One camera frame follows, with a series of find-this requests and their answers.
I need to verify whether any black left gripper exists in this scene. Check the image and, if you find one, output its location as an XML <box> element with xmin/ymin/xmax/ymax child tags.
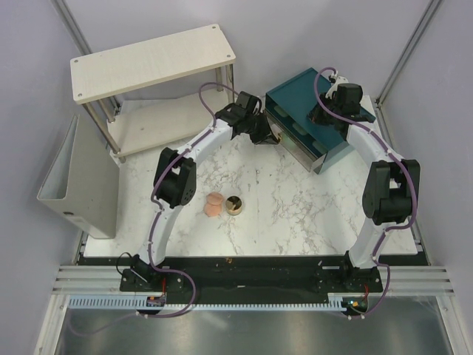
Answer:
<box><xmin>245</xmin><ymin>112</ymin><xmax>279</xmax><ymax>146</ymax></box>

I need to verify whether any teal drawer cabinet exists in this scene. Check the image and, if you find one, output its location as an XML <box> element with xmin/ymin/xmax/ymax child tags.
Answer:
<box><xmin>265</xmin><ymin>68</ymin><xmax>375</xmax><ymax>174</ymax></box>

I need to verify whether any clear drawer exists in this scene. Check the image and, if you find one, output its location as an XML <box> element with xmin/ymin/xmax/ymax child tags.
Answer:
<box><xmin>265</xmin><ymin>112</ymin><xmax>324</xmax><ymax>174</ymax></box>

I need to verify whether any gold cream jar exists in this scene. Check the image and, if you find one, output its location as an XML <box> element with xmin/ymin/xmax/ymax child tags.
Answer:
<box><xmin>225</xmin><ymin>196</ymin><xmax>243</xmax><ymax>216</ymax></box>

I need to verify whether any pink makeup sponge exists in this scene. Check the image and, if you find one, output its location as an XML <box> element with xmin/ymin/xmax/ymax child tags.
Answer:
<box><xmin>203</xmin><ymin>192</ymin><xmax>224</xmax><ymax>217</ymax></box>

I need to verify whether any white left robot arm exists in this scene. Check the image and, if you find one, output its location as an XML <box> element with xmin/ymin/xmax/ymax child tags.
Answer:
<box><xmin>129</xmin><ymin>91</ymin><xmax>279</xmax><ymax>291</ymax></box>

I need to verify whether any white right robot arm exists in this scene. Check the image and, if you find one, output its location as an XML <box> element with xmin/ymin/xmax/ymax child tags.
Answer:
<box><xmin>309</xmin><ymin>77</ymin><xmax>421</xmax><ymax>291</ymax></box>

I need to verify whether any white two-tier shelf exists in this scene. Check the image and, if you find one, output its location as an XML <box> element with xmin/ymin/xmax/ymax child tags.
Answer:
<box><xmin>70</xmin><ymin>24</ymin><xmax>236</xmax><ymax>161</ymax></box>

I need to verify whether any grey file holder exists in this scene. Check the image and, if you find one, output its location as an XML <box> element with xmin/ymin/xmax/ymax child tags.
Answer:
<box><xmin>37</xmin><ymin>115</ymin><xmax>119</xmax><ymax>240</ymax></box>

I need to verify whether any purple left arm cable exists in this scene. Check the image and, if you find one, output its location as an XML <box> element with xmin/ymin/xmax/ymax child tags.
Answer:
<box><xmin>68</xmin><ymin>81</ymin><xmax>245</xmax><ymax>337</ymax></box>

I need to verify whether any aluminium frame rail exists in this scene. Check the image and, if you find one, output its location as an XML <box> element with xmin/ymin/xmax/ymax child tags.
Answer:
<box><xmin>375</xmin><ymin>0</ymin><xmax>444</xmax><ymax>108</ymax></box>

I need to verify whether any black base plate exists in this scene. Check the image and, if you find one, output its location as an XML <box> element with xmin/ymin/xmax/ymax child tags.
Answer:
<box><xmin>120</xmin><ymin>255</ymin><xmax>383</xmax><ymax>294</ymax></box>

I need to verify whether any white slotted cable duct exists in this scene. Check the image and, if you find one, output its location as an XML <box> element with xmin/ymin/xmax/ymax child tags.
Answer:
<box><xmin>67</xmin><ymin>293</ymin><xmax>366</xmax><ymax>311</ymax></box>

